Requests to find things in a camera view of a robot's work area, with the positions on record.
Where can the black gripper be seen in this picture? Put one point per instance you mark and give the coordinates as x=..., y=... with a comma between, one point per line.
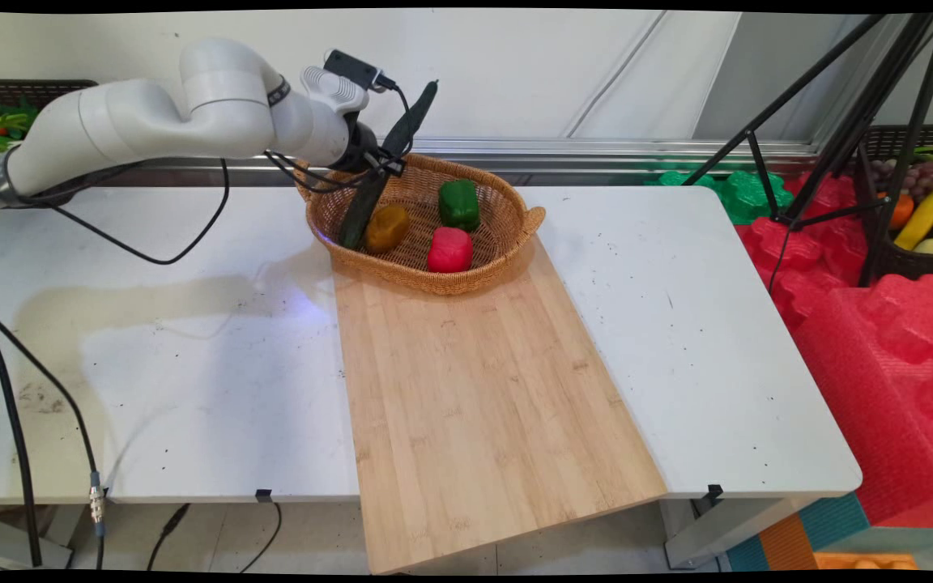
x=357, y=146

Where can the dark green cucumber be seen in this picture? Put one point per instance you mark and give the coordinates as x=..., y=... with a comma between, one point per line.
x=410, y=125

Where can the green bell pepper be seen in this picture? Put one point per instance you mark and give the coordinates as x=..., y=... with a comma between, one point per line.
x=458, y=204

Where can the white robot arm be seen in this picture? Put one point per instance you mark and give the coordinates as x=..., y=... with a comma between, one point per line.
x=151, y=121

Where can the brown potato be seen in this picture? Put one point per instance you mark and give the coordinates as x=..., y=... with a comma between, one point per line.
x=387, y=228

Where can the red bell pepper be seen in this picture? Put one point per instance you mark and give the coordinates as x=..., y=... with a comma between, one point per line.
x=450, y=251

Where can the woven wicker basket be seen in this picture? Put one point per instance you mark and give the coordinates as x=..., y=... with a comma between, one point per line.
x=499, y=243

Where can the wooden cutting board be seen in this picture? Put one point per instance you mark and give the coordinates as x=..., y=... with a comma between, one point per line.
x=483, y=421

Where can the green foam packing sheet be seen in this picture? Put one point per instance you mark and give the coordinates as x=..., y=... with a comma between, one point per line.
x=746, y=194

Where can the black basket with vegetables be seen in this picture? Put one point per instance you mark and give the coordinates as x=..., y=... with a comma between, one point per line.
x=29, y=87

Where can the red foam packing sheet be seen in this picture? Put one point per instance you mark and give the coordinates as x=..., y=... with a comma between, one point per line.
x=807, y=251
x=879, y=389

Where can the black tripod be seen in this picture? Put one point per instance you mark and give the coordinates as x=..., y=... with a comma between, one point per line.
x=879, y=97

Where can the grey table leg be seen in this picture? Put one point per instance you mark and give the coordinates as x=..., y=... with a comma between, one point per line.
x=726, y=530

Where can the orange fruit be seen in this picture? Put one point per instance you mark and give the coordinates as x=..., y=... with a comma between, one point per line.
x=901, y=212

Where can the purple grapes bunch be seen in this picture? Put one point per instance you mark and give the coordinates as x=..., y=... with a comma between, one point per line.
x=912, y=174

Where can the black basket with fruit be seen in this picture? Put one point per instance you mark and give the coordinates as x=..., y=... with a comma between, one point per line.
x=912, y=263

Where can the yellow banana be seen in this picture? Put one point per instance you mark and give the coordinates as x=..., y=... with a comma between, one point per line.
x=920, y=217

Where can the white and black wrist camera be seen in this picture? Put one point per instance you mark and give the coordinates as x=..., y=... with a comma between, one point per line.
x=337, y=85

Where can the aluminium rail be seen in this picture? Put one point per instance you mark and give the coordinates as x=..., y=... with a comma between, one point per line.
x=636, y=150

